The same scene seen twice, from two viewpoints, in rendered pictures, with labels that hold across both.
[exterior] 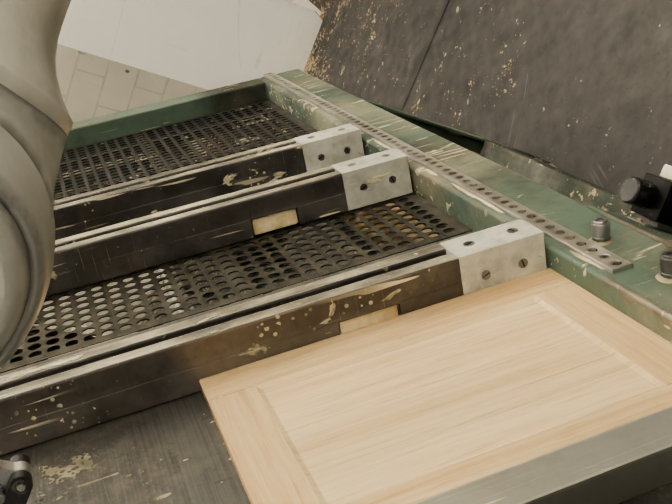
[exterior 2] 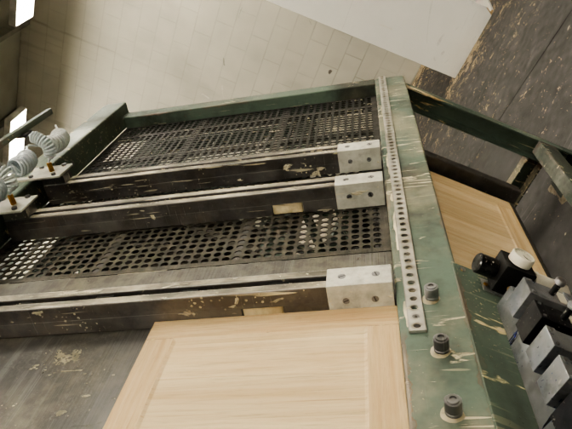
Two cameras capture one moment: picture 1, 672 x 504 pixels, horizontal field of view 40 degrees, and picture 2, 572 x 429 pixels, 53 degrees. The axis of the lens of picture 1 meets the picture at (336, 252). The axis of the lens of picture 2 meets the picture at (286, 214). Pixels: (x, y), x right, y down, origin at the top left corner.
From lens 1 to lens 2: 0.58 m
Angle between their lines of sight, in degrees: 24
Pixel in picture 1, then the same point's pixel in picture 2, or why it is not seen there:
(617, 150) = not seen: outside the picture
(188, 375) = (148, 318)
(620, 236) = (446, 300)
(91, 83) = (343, 38)
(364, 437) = (188, 402)
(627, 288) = (405, 351)
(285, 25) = (463, 16)
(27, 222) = not seen: outside the picture
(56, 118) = not seen: outside the picture
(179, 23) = (389, 10)
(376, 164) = (359, 183)
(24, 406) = (60, 314)
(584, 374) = (334, 408)
